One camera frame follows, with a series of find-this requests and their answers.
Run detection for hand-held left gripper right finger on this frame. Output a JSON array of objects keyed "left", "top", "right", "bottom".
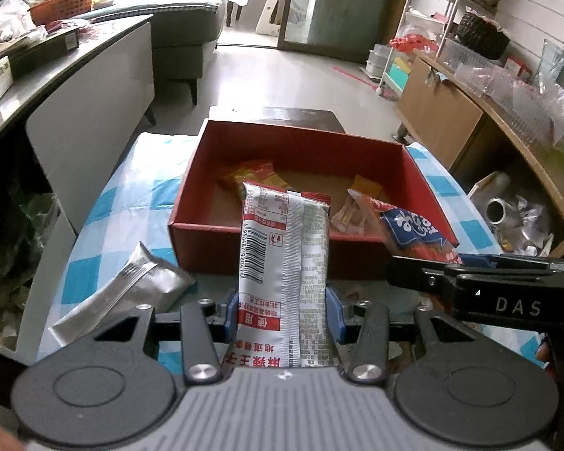
[{"left": 326, "top": 284, "right": 475, "bottom": 384}]

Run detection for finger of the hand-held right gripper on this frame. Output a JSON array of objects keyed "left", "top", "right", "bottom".
[
  {"left": 387, "top": 254, "right": 458, "bottom": 298},
  {"left": 458, "top": 253, "right": 548, "bottom": 267}
]

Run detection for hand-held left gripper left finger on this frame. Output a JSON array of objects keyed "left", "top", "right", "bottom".
[{"left": 91, "top": 290, "right": 240, "bottom": 384}]

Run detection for clear blue-label snack packet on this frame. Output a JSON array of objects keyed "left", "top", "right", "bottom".
[{"left": 348, "top": 188, "right": 464, "bottom": 266}]

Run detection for white red-label snack packet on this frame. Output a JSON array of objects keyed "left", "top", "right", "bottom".
[{"left": 221, "top": 181, "right": 334, "bottom": 369}]

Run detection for red cardboard box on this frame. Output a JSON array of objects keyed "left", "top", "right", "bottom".
[{"left": 168, "top": 119, "right": 459, "bottom": 278}]

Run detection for clear packet of orange snacks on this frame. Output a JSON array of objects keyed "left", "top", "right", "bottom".
[{"left": 331, "top": 195, "right": 381, "bottom": 236}]

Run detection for metal can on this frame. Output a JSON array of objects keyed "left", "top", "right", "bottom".
[{"left": 484, "top": 197, "right": 522, "bottom": 226}]

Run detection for silver foil snack packet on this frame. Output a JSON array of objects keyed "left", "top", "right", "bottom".
[{"left": 49, "top": 241, "right": 197, "bottom": 348}]

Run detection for small orange snack packet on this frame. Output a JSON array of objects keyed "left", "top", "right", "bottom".
[{"left": 348, "top": 175, "right": 381, "bottom": 199}]

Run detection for red yellow snack packet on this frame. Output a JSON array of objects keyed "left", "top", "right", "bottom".
[{"left": 216, "top": 160, "right": 287, "bottom": 203}]

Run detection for blue white checkered tablecloth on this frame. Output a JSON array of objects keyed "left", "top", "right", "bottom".
[{"left": 38, "top": 132, "right": 496, "bottom": 372}]

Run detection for pile of clear plastic packaging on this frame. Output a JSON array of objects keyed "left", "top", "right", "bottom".
[{"left": 439, "top": 40, "right": 564, "bottom": 151}]

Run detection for dark wooden stool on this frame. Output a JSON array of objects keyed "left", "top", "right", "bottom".
[{"left": 207, "top": 106, "right": 346, "bottom": 135}]

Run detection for dark wicker basket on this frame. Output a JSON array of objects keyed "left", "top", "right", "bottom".
[{"left": 453, "top": 12, "right": 511, "bottom": 59}]

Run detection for plastic bag pile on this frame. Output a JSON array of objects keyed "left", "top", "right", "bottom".
[{"left": 0, "top": 183, "right": 59, "bottom": 348}]

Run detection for red plastic bag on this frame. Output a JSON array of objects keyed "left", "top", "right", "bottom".
[{"left": 389, "top": 33, "right": 439, "bottom": 54}]

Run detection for white cabinet with dark top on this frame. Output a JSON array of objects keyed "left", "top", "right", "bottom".
[{"left": 0, "top": 14, "right": 157, "bottom": 372}]

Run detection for wood framed glass door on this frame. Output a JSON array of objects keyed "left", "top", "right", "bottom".
[{"left": 277, "top": 0, "right": 419, "bottom": 64}]

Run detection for grey sofa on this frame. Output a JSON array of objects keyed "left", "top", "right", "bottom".
[{"left": 80, "top": 0, "right": 226, "bottom": 105}]

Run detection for long black box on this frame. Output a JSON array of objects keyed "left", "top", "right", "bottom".
[{"left": 7, "top": 27, "right": 80, "bottom": 76}]

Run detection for orange plastic basket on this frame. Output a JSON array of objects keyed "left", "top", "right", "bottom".
[{"left": 28, "top": 0, "right": 106, "bottom": 26}]

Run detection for white plastic bags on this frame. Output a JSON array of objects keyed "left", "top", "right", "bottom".
[{"left": 0, "top": 0, "right": 45, "bottom": 52}]

